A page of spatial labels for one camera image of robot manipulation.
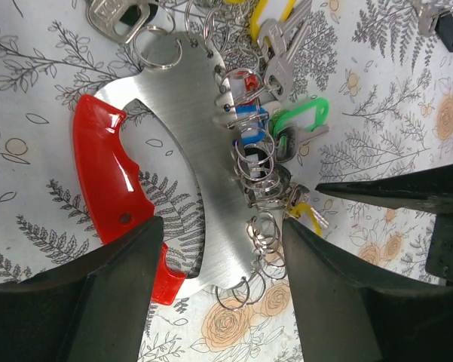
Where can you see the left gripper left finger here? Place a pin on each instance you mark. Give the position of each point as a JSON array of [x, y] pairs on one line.
[[90, 309]]

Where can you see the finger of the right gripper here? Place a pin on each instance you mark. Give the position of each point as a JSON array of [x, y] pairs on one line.
[[429, 191]]

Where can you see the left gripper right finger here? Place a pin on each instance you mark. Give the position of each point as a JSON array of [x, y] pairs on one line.
[[350, 310]]

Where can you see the key with black cap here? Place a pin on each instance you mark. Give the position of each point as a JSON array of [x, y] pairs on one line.
[[435, 19]]

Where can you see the yellow key tag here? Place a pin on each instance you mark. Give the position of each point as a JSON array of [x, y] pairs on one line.
[[303, 211]]

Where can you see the green key tag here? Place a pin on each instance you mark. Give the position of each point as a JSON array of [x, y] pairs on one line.
[[299, 125]]

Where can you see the silver key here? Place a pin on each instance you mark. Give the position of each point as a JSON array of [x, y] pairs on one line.
[[285, 39]]

